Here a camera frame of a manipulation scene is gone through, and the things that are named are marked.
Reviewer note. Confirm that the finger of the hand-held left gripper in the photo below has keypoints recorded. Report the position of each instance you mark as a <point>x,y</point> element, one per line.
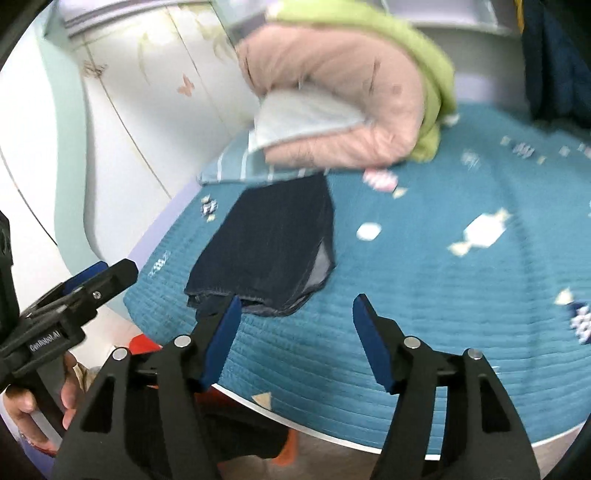
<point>85,274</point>
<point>115,277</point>

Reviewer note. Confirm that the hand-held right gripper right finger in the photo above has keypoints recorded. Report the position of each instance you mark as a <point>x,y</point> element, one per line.
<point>374,346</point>

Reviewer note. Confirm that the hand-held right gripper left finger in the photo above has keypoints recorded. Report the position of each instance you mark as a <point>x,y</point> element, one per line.
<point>221,341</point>

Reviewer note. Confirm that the dark denim jacket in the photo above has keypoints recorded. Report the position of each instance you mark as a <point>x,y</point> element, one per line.
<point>268,240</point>

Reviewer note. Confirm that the person's left hand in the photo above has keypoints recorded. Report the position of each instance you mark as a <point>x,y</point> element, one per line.
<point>73,392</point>

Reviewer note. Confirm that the teal quilted bed mat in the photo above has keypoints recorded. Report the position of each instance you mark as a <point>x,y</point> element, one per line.
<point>415,300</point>

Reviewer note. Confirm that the red object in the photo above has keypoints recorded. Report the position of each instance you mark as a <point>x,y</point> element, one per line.
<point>145,345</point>

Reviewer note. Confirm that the blue striped sheet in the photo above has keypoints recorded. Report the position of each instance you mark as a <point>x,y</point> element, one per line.
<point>231,161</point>

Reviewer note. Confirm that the white wardrobe with butterfly print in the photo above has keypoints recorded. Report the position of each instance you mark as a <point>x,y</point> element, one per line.
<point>152,92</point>

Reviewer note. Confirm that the white pillow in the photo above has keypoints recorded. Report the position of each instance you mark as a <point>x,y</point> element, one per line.
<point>300,120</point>

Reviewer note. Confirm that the pink quilt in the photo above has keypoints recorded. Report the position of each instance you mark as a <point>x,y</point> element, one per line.
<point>332,69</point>

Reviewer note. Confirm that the green quilt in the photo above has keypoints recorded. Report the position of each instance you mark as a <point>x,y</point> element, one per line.
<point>369,23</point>

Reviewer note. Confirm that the yellow and navy puffer jacket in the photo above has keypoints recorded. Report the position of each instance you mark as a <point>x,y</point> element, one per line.
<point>554,69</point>

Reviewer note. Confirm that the mint green bunk bed frame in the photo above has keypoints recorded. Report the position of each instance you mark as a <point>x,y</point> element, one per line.
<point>64,115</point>

